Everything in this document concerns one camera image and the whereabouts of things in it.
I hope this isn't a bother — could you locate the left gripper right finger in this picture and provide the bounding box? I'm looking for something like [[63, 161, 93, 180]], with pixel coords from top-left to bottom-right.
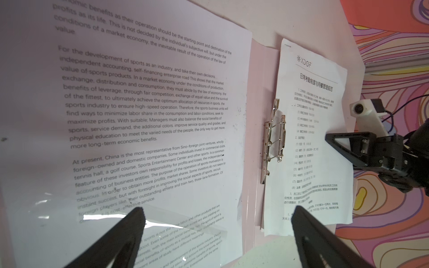
[[291, 205, 372, 268]]

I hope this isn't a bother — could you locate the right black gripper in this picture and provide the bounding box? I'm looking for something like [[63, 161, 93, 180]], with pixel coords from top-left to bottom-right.
[[325, 121, 429, 195]]

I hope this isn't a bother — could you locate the printed paper sheet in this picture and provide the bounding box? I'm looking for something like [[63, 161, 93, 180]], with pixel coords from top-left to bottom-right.
[[1, 1, 252, 268], [263, 39, 354, 236]]

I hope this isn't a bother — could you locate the metal folder clip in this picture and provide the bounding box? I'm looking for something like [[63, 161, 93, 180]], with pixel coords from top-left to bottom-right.
[[260, 98, 286, 184]]

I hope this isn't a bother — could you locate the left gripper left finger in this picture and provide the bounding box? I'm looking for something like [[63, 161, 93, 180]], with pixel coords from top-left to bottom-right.
[[67, 207, 146, 268]]

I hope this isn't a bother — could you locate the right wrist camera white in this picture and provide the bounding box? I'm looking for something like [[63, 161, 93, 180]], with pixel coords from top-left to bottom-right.
[[350, 98, 389, 137]]

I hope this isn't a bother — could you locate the pink folder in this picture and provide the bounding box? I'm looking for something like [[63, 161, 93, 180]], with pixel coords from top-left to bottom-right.
[[239, 38, 356, 259]]

